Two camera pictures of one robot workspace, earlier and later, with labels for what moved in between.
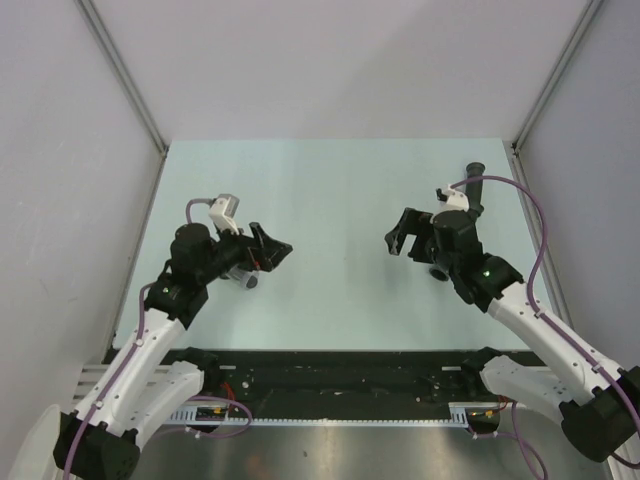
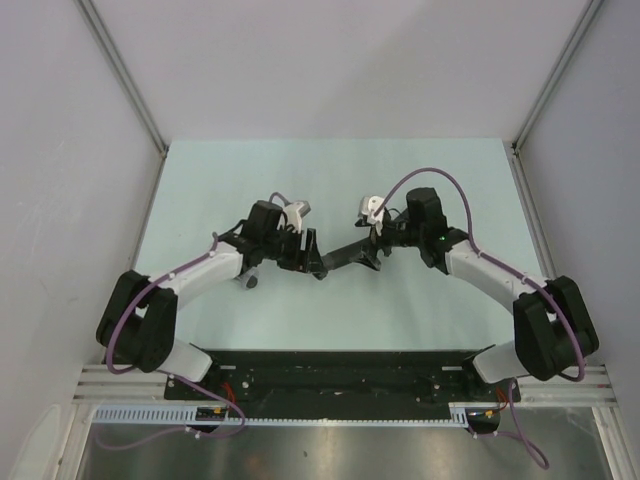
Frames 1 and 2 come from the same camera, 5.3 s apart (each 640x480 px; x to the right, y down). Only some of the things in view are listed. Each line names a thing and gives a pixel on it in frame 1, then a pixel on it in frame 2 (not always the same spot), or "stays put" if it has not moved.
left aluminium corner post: [95, 26] stays put
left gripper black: [259, 253] → [300, 260]
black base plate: [339, 377] stays put
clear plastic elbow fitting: [248, 279] stays put
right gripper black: [415, 222] → [381, 240]
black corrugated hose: [474, 207] → [341, 256]
